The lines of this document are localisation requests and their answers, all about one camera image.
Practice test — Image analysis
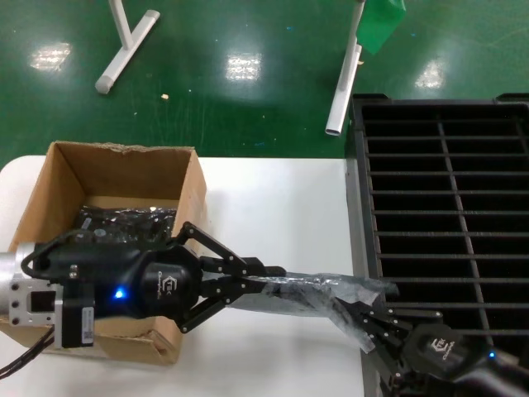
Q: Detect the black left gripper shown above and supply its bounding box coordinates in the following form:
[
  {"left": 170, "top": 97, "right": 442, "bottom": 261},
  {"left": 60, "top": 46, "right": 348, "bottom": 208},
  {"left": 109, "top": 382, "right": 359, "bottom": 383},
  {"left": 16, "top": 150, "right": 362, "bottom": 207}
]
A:
[{"left": 31, "top": 221, "right": 287, "bottom": 335}]

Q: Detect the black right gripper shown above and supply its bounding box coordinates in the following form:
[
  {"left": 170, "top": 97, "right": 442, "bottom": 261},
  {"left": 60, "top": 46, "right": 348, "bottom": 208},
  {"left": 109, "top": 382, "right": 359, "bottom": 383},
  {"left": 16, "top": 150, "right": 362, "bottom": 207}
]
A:
[{"left": 345, "top": 297, "right": 529, "bottom": 397}]

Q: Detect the silver antistatic bag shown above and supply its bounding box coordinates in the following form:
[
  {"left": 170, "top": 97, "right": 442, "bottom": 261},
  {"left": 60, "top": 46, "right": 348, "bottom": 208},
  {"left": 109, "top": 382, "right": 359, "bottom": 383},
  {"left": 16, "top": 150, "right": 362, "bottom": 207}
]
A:
[{"left": 229, "top": 270, "right": 400, "bottom": 356}]

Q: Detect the bagged graphics card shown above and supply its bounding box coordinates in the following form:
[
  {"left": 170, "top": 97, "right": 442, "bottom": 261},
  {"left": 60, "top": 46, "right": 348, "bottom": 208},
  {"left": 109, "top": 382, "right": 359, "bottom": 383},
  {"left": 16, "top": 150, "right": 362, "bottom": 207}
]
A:
[{"left": 74, "top": 204, "right": 179, "bottom": 249}]

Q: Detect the black slotted plastic container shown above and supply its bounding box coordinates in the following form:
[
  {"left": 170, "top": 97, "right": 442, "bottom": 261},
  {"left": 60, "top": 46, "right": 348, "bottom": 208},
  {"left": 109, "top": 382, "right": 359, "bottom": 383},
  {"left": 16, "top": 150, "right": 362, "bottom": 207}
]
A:
[{"left": 350, "top": 93, "right": 529, "bottom": 397}]

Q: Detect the open brown cardboard box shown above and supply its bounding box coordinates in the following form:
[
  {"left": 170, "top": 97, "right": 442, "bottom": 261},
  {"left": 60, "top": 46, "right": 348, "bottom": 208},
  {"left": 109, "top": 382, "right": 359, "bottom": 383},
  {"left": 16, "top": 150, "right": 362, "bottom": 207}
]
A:
[{"left": 0, "top": 140, "right": 207, "bottom": 367}]

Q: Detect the white table leg with foot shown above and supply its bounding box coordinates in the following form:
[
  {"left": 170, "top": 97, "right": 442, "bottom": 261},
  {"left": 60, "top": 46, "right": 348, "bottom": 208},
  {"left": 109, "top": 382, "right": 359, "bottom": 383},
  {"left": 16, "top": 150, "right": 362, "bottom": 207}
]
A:
[
  {"left": 94, "top": 0, "right": 162, "bottom": 96},
  {"left": 325, "top": 0, "right": 367, "bottom": 136}
]

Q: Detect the green tablecloth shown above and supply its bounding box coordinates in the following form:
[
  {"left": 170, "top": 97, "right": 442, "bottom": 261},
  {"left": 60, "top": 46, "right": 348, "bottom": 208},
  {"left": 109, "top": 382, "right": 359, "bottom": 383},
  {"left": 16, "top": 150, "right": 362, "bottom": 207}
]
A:
[{"left": 355, "top": 0, "right": 408, "bottom": 56}]

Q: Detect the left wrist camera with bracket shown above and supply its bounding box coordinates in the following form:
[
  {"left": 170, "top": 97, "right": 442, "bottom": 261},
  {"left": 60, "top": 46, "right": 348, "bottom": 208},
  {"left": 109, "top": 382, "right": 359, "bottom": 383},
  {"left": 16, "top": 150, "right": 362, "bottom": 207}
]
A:
[{"left": 7, "top": 264, "right": 97, "bottom": 351}]

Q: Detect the thin black loop cable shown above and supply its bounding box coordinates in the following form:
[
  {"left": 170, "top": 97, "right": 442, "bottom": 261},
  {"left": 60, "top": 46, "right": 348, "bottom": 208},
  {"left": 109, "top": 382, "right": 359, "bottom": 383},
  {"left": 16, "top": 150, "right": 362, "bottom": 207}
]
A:
[{"left": 20, "top": 229, "right": 98, "bottom": 282}]

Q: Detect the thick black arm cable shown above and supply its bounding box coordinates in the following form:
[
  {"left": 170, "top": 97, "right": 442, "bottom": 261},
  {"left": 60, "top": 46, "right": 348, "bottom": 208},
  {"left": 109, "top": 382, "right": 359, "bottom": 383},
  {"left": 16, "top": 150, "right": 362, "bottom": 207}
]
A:
[{"left": 0, "top": 325, "right": 57, "bottom": 378}]

